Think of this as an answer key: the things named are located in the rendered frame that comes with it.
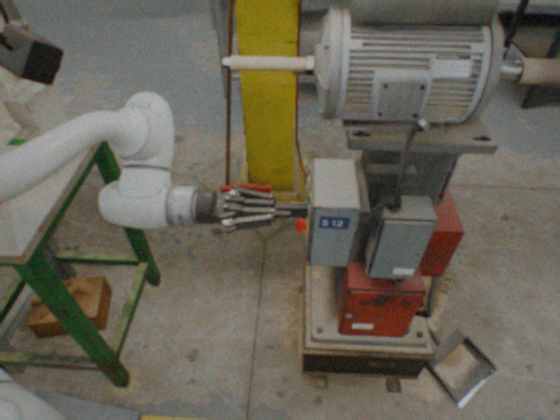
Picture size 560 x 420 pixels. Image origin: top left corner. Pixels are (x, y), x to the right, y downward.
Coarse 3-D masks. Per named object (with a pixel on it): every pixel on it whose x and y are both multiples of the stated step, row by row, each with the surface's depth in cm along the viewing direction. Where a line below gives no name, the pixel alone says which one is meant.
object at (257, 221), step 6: (258, 216) 81; (264, 216) 81; (270, 216) 81; (228, 222) 80; (234, 222) 80; (240, 222) 80; (246, 222) 80; (252, 222) 80; (258, 222) 81; (264, 222) 81; (270, 222) 82; (234, 228) 81; (240, 228) 81; (246, 228) 81
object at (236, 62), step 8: (232, 56) 92; (240, 56) 92; (232, 64) 92; (240, 64) 92; (248, 64) 91; (256, 64) 91; (264, 64) 91; (272, 64) 91; (280, 64) 91; (288, 64) 91; (296, 64) 91; (304, 64) 91
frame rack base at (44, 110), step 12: (0, 84) 116; (36, 84) 116; (0, 96) 111; (24, 96) 111; (36, 96) 113; (48, 96) 118; (12, 108) 111; (24, 108) 110; (36, 108) 114; (48, 108) 119; (60, 108) 124; (24, 120) 113; (36, 120) 114; (48, 120) 119; (60, 120) 125
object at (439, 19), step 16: (352, 0) 76; (368, 0) 75; (384, 0) 74; (400, 0) 74; (416, 0) 74; (432, 0) 74; (448, 0) 74; (464, 0) 74; (480, 0) 73; (496, 0) 73; (352, 16) 77; (368, 16) 77; (384, 16) 77; (400, 16) 76; (416, 16) 76; (432, 16) 76; (448, 16) 76; (464, 16) 76; (480, 16) 76
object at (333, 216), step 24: (312, 168) 87; (336, 168) 86; (312, 192) 82; (336, 192) 80; (312, 216) 80; (336, 216) 79; (312, 240) 85; (336, 240) 85; (312, 264) 91; (336, 264) 91
